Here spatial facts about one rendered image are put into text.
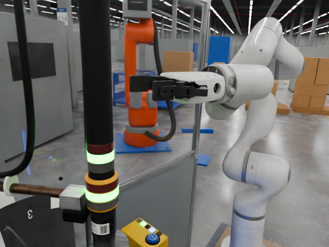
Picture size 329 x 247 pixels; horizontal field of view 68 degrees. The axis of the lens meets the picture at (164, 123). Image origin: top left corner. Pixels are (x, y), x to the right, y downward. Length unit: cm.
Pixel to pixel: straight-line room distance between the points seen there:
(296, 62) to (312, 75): 738
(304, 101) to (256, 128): 753
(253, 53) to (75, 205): 54
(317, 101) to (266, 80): 794
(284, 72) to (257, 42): 30
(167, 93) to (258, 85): 24
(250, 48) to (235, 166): 43
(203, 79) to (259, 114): 52
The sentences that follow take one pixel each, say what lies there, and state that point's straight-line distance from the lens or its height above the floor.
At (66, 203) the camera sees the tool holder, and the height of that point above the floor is 154.
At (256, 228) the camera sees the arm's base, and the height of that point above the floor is 112.
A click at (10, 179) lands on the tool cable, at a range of 41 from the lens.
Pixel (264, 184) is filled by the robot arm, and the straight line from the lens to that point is 93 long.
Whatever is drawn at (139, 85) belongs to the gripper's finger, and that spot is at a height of 167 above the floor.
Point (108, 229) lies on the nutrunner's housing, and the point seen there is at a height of 150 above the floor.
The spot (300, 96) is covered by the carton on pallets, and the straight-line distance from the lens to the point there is 840.
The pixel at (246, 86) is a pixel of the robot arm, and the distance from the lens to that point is 55.
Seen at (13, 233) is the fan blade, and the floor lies 139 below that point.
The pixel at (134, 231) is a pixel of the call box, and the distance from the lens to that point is 102.
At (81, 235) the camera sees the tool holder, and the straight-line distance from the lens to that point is 39.
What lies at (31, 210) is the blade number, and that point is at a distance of 58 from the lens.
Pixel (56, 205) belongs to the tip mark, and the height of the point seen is 143.
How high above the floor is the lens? 174
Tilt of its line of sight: 17 degrees down
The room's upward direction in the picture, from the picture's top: 2 degrees clockwise
